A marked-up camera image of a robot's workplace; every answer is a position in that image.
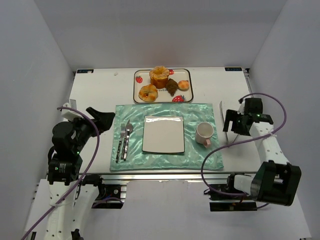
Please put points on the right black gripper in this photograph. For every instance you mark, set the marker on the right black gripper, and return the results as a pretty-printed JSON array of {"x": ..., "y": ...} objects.
[{"x": 235, "y": 116}]

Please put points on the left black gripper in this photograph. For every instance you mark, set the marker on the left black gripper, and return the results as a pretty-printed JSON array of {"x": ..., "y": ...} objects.
[{"x": 92, "y": 123}]

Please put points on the brown chocolate croissant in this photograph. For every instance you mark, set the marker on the brown chocolate croissant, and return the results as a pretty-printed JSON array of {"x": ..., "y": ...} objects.
[{"x": 171, "y": 86}]

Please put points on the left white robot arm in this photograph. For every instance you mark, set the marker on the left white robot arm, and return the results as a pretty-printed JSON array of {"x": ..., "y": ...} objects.
[{"x": 71, "y": 193}]

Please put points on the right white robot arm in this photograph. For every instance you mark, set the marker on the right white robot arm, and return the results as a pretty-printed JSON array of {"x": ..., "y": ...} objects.
[{"x": 276, "y": 181}]

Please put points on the small round bread roll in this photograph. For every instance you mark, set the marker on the small round bread roll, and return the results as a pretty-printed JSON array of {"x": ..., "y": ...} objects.
[{"x": 183, "y": 85}]

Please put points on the tall orange muffin bread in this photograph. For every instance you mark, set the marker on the tall orange muffin bread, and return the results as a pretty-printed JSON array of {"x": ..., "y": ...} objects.
[{"x": 159, "y": 76}]

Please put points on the silver fork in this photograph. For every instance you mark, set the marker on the silver fork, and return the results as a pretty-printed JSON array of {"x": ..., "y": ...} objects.
[{"x": 122, "y": 133}]

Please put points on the silver table knife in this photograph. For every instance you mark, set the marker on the silver table knife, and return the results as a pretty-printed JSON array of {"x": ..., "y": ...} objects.
[{"x": 128, "y": 130}]

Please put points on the pink ceramic mug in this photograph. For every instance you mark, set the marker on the pink ceramic mug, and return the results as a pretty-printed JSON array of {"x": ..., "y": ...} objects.
[{"x": 204, "y": 133}]

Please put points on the green satin placemat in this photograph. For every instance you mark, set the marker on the green satin placemat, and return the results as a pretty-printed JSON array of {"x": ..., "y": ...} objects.
[{"x": 194, "y": 156}]

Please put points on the round glazed bun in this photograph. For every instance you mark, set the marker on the round glazed bun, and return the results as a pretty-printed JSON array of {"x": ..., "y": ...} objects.
[{"x": 148, "y": 93}]

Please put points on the white square plate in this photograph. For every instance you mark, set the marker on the white square plate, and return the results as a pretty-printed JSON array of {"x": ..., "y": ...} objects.
[{"x": 163, "y": 135}]

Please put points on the strawberry pattern tray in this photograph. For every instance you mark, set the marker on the strawberry pattern tray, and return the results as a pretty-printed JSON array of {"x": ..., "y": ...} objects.
[{"x": 177, "y": 89}]

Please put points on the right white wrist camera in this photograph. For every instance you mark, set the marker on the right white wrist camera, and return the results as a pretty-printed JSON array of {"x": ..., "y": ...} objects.
[{"x": 241, "y": 109}]

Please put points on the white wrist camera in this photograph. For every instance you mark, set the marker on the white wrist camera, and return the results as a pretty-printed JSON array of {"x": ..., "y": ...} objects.
[
  {"x": 67, "y": 113},
  {"x": 241, "y": 109}
]

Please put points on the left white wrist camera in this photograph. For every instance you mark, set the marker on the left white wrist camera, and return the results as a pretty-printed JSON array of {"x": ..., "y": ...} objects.
[{"x": 67, "y": 113}]

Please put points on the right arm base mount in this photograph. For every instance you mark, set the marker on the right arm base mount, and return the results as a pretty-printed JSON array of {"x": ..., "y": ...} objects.
[{"x": 226, "y": 203}]

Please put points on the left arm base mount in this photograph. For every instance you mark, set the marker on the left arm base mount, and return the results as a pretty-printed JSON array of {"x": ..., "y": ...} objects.
[{"x": 109, "y": 195}]

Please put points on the aluminium table frame rail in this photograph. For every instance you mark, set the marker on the aluminium table frame rail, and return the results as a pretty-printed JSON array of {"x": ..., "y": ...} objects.
[{"x": 166, "y": 176}]

